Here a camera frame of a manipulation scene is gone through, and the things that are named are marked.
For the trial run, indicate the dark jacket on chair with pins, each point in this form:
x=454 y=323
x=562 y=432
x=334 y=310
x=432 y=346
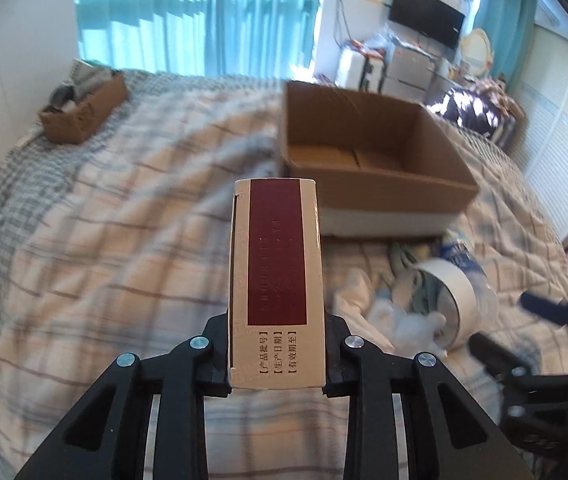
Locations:
x=485 y=109

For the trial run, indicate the clear bottle with blue label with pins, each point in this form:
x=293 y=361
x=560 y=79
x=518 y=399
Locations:
x=457 y=248

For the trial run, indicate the round vanity mirror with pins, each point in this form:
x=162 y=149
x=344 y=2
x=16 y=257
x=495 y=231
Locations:
x=477 y=53

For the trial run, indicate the small cardboard box with items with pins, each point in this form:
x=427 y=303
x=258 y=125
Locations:
x=81 y=103

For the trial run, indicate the black wall television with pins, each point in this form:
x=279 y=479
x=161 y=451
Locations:
x=433 y=19

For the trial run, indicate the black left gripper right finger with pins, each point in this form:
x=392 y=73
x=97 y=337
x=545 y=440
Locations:
x=413 y=410

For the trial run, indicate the plaid bed blanket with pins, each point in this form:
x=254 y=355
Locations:
x=120 y=244

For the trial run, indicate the white tape roll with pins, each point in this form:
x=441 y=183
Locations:
x=440 y=286

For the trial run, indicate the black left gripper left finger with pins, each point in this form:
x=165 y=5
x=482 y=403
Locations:
x=139 y=411

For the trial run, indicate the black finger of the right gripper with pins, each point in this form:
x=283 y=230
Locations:
x=498 y=361

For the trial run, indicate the large open cardboard box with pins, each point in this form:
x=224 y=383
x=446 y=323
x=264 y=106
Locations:
x=384 y=168

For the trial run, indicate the teal window curtain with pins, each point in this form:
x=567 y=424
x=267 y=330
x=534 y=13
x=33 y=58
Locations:
x=258 y=38

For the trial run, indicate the white suitcase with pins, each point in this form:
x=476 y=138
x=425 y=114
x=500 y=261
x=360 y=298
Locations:
x=351 y=69

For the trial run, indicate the beige and maroon carton box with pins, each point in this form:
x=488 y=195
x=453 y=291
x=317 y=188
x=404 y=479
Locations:
x=276 y=313

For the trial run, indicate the white lace cloth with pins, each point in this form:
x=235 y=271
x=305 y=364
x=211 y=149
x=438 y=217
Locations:
x=380 y=321

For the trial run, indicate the teal right curtain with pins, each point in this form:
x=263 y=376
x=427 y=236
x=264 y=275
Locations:
x=509 y=25

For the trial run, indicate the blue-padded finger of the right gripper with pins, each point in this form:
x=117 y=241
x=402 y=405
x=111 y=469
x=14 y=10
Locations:
x=544 y=308

